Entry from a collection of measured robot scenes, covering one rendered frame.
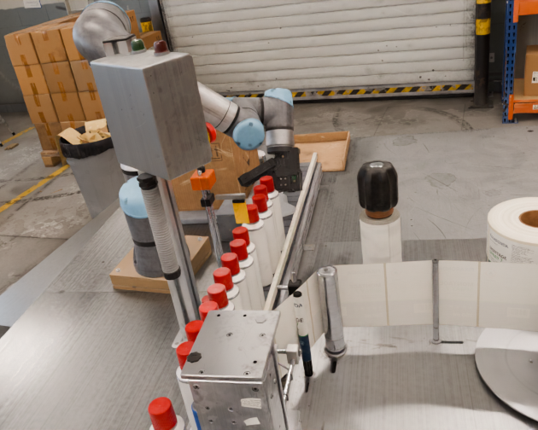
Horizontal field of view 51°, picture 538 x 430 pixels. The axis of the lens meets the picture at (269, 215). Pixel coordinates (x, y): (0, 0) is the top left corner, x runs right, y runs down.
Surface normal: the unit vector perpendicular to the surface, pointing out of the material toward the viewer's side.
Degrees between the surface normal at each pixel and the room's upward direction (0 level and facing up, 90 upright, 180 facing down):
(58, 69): 88
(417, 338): 0
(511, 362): 0
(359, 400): 0
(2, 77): 90
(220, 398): 90
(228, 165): 90
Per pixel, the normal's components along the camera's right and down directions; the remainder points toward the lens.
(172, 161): 0.69, 0.24
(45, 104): -0.24, 0.43
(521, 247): -0.65, 0.43
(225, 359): -0.14, -0.88
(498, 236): -0.93, 0.28
